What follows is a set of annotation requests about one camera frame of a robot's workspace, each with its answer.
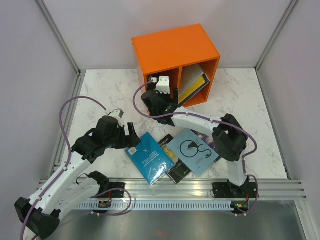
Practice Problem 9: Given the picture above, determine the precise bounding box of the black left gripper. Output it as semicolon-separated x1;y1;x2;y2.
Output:
104;122;141;150

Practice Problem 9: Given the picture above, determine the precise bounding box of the bright blue paperback book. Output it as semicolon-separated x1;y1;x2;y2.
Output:
125;132;175;186

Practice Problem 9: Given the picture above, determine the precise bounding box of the yellow paperback book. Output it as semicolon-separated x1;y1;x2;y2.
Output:
178;75;206;104

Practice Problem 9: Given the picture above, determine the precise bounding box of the pale green plastic file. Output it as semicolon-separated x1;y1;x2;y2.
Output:
179;64;204;97

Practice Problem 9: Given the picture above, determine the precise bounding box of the black paperback book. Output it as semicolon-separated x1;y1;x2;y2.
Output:
158;134;191;185

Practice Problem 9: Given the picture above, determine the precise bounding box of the purple galaxy cover book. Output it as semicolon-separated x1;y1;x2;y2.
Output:
193;131;220;166

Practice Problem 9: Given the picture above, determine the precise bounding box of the light blue paperback book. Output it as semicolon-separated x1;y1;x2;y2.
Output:
167;129;219;177

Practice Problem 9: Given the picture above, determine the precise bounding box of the dark green hardcover book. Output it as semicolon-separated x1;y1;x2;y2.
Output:
147;75;158;91

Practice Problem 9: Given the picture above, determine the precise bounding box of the navy blue hardcover book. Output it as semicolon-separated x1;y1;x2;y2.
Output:
202;73;210;85

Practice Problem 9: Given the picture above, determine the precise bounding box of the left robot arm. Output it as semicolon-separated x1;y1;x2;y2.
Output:
14;113;141;240

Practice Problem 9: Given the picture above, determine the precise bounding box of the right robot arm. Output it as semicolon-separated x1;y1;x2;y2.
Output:
141;90;248;197

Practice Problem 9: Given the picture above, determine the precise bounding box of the orange two-compartment shelf box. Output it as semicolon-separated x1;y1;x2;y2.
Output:
131;24;221;107

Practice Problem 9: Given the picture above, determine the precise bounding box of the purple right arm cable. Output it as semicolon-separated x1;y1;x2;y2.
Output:
132;79;261;216

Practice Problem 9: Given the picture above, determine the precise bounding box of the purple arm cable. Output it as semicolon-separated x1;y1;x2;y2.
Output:
19;96;108;240
132;79;261;216

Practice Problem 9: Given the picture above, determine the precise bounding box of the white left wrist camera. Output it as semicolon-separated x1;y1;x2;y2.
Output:
107;108;124;126

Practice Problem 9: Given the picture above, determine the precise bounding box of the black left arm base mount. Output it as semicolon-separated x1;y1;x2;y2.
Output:
94;182;126;200

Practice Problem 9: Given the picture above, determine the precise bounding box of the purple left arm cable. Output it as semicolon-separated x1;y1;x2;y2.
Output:
19;96;108;240

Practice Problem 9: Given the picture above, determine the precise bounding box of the slotted white cable duct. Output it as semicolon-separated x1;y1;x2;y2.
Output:
76;200;248;211

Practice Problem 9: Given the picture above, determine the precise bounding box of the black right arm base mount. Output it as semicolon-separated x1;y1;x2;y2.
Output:
212;182;258;199

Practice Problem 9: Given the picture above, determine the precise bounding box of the aluminium frame rail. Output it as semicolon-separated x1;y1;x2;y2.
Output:
38;162;308;202

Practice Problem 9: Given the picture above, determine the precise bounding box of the left corner frame post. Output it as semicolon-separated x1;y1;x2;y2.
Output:
34;0;82;76

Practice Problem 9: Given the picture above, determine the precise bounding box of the corner frame post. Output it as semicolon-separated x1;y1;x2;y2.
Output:
254;0;300;72
34;0;82;76

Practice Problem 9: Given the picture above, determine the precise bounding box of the right corner frame post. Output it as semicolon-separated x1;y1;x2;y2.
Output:
254;0;300;72

